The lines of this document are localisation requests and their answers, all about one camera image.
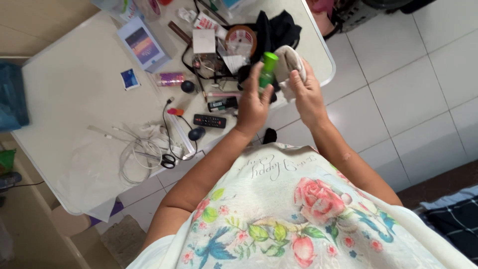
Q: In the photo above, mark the black remote control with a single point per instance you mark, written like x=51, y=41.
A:
x=210, y=121

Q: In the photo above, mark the green bag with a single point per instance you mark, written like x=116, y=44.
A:
x=6, y=161

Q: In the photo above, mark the clear plastic sheet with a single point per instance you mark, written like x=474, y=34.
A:
x=87, y=179

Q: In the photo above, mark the pink cloth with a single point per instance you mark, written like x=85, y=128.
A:
x=322, y=13

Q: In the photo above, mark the green plastic bottle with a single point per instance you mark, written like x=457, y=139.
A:
x=267, y=69

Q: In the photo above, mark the person's floral white shirt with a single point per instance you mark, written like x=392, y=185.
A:
x=298, y=216

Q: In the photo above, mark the brown tape roll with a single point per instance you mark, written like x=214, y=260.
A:
x=241, y=37

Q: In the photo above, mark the grey shoe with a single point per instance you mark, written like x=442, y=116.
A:
x=9, y=180

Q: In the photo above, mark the clear plastic bag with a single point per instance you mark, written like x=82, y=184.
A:
x=235, y=59

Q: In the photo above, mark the clear plastic strip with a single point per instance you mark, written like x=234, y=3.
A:
x=181, y=132

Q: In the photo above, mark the person's right hand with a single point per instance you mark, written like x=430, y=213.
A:
x=310, y=101

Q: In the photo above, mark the beige cloth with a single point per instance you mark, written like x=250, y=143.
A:
x=286, y=61

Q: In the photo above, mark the person's left hand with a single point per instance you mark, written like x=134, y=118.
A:
x=251, y=112

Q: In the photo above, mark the person's black sock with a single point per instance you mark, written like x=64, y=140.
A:
x=269, y=136

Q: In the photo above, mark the blue bag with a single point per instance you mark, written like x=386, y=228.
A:
x=13, y=97

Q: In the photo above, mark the clear bag with packets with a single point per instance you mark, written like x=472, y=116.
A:
x=125, y=8

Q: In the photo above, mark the beige floor mat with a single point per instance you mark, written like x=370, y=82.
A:
x=123, y=241

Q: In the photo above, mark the small white box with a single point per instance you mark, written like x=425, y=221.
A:
x=204, y=41

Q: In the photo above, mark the brown stick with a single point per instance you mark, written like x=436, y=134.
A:
x=180, y=33

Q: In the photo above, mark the white charger plug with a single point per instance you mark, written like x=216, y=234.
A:
x=176, y=151

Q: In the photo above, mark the glitter tube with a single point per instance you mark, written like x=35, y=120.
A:
x=171, y=79

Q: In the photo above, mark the small blue packet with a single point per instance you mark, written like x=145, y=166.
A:
x=130, y=79

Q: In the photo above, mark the white box with purple picture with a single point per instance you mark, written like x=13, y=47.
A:
x=143, y=45

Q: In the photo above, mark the black oval mouse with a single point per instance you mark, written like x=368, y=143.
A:
x=196, y=133

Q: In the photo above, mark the pink pen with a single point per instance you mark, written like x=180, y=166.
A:
x=224, y=94

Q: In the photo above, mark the black tube with green label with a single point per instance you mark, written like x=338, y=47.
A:
x=222, y=104

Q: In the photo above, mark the black cloth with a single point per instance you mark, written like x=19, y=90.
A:
x=278, y=30

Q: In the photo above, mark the dark checked blanket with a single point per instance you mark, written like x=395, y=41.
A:
x=453, y=224

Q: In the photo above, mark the orange lighter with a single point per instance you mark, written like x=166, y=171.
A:
x=175, y=111

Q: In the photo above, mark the black basket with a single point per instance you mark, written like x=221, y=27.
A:
x=369, y=13

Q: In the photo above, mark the small black ball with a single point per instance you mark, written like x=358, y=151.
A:
x=188, y=86

